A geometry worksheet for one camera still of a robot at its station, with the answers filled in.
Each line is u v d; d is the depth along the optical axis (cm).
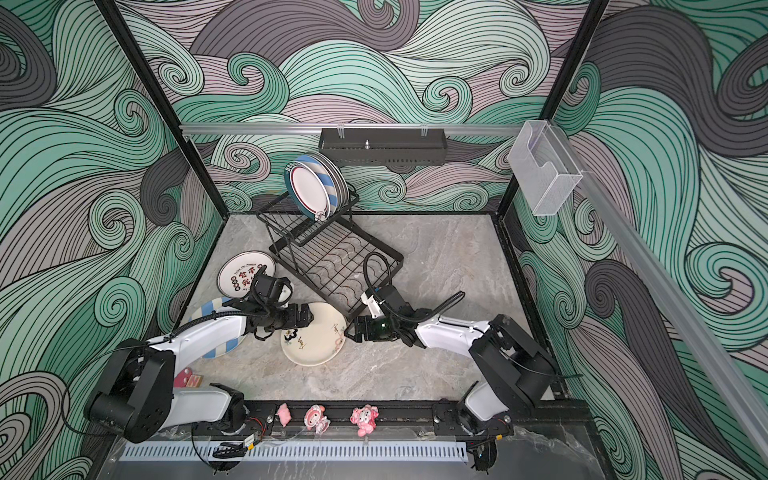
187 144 98
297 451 70
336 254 107
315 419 71
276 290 72
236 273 101
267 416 73
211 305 94
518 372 43
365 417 70
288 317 79
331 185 82
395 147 95
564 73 81
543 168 79
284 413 73
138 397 41
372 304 79
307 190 92
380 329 73
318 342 86
